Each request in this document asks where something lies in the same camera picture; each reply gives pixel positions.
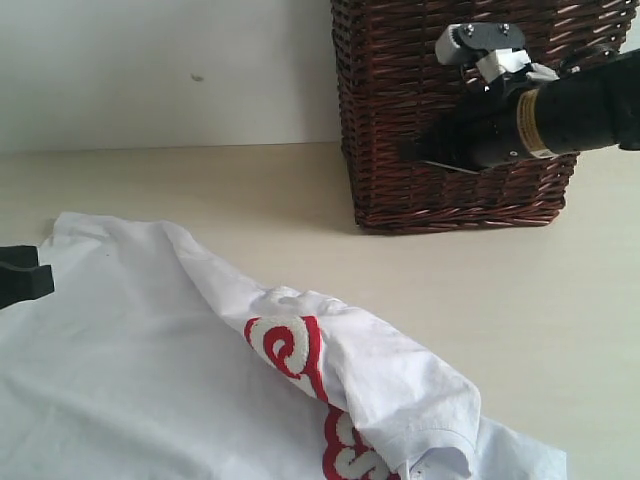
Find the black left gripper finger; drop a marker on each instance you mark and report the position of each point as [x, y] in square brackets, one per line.
[19, 257]
[24, 284]

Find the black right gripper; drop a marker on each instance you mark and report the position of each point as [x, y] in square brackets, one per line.
[479, 133]

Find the white t-shirt red lettering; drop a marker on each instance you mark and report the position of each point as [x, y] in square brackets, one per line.
[155, 359]

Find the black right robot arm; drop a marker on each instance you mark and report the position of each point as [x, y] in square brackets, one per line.
[593, 104]

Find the dark brown wicker basket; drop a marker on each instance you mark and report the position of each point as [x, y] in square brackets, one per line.
[391, 88]

